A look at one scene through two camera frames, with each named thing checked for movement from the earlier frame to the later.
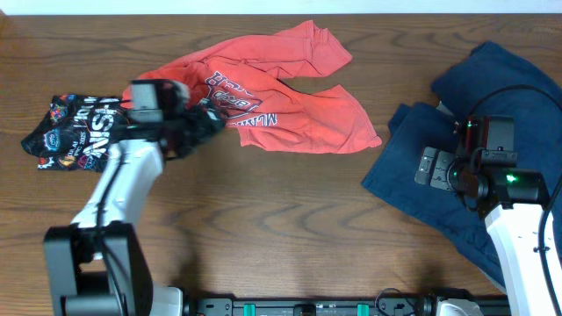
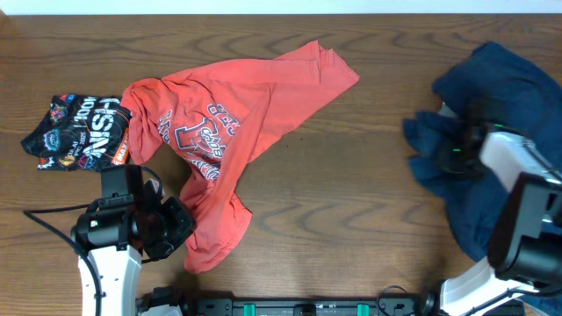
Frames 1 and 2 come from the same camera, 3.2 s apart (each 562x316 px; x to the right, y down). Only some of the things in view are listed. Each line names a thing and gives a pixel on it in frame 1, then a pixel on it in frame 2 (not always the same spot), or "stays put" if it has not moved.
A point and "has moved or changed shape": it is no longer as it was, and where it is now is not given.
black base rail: (404, 306) stays put
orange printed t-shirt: (246, 79) → (202, 124)
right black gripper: (438, 177) → (443, 156)
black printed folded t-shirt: (75, 133) stays put
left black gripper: (200, 117) → (185, 226)
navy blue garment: (494, 81) has moved or changed shape
